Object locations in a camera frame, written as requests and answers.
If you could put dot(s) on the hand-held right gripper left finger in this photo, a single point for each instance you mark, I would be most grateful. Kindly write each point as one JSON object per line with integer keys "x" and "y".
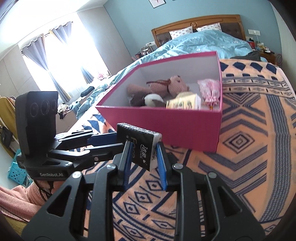
{"x": 127, "y": 162}

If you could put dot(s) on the pink knitted plush bear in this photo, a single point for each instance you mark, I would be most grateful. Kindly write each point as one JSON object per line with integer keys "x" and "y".
{"x": 175, "y": 84}
{"x": 136, "y": 90}

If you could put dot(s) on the wooden bedside table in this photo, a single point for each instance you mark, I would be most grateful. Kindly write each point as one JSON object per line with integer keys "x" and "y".
{"x": 270, "y": 58}

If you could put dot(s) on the black tissue pack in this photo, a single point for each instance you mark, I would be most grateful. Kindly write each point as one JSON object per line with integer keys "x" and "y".
{"x": 138, "y": 143}

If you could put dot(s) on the pink cardboard box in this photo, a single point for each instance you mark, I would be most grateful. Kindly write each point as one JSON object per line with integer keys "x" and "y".
{"x": 173, "y": 129}

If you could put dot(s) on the brown knitted plush toy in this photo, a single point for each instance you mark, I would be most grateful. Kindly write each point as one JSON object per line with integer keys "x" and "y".
{"x": 138, "y": 101}

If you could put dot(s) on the black shoulder bag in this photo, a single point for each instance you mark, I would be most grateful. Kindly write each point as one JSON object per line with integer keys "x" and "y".
{"x": 5, "y": 136}

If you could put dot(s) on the white wall socket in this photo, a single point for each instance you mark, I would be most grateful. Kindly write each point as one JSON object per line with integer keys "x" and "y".
{"x": 150, "y": 43}
{"x": 253, "y": 32}

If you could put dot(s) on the pile of mixed clothes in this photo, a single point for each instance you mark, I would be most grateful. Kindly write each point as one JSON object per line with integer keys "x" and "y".
{"x": 63, "y": 108}

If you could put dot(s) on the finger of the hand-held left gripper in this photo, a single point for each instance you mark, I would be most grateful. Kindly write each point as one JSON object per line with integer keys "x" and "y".
{"x": 97, "y": 154}
{"x": 101, "y": 139}

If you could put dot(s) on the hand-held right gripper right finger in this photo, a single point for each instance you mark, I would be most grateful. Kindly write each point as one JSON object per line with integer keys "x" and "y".
{"x": 161, "y": 166}

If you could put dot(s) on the black folded cloth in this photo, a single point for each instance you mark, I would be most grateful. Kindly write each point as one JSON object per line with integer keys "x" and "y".
{"x": 87, "y": 90}

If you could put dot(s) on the dark cloth on bed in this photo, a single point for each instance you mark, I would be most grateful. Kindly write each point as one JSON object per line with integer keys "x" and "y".
{"x": 247, "y": 56}

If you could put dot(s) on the purple curtain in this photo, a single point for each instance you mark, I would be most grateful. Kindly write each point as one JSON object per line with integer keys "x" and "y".
{"x": 37, "y": 58}
{"x": 62, "y": 34}

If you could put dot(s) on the yellow hanging garment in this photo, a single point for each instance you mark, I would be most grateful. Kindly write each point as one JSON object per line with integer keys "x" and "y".
{"x": 8, "y": 111}

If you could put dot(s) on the white patterned pillow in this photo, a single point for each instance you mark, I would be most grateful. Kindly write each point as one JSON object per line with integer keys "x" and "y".
{"x": 181, "y": 32}
{"x": 209, "y": 27}

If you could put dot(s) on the blue plastic basket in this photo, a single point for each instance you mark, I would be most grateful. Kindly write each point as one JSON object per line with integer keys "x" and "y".
{"x": 16, "y": 171}

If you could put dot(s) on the blue floral duvet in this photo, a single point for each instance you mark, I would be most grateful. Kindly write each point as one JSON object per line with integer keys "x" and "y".
{"x": 208, "y": 44}

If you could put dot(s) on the wooden bed headboard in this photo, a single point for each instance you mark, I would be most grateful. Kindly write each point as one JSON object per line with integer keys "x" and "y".
{"x": 231, "y": 23}

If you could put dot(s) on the person's left forearm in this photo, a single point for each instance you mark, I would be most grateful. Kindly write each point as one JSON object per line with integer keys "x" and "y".
{"x": 18, "y": 199}

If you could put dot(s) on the pink flower framed picture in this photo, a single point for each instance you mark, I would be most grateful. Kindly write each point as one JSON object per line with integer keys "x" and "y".
{"x": 157, "y": 3}

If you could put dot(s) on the yellow tissue pack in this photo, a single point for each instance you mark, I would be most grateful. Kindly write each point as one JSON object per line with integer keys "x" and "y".
{"x": 183, "y": 102}

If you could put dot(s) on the small pink toy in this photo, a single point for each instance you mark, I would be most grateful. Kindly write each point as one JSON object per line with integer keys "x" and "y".
{"x": 100, "y": 76}

